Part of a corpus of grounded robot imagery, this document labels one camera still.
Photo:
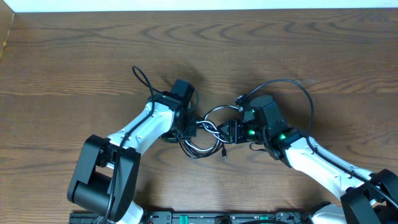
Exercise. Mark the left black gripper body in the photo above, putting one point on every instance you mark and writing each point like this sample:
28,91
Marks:
188,129

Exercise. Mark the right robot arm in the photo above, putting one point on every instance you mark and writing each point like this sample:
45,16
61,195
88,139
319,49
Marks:
365,196

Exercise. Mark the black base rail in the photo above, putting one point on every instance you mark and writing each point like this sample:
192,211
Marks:
163,217

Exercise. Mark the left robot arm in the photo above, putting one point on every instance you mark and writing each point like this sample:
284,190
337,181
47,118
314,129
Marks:
105,175

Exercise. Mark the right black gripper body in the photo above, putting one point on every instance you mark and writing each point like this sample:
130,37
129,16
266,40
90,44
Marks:
249,131

